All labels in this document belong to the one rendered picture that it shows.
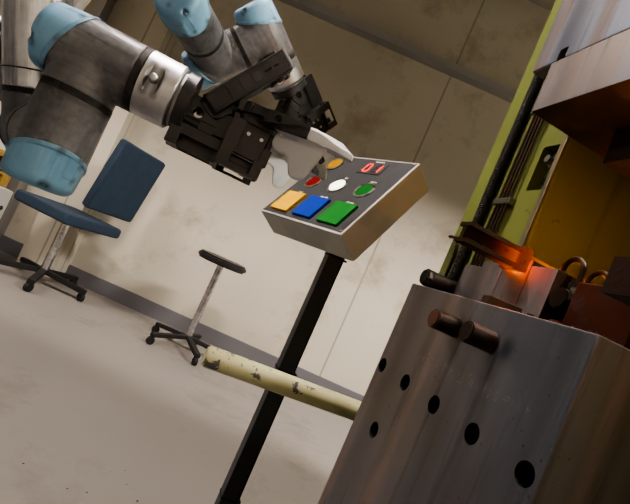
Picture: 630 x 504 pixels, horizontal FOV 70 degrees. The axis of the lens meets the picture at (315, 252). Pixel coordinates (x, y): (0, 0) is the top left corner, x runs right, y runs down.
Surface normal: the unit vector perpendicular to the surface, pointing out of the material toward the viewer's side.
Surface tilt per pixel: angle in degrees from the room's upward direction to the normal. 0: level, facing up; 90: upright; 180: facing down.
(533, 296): 90
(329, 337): 90
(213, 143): 90
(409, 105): 90
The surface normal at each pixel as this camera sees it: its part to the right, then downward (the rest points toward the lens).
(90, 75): 0.59, 0.22
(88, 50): 0.25, 0.06
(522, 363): -0.88, -0.41
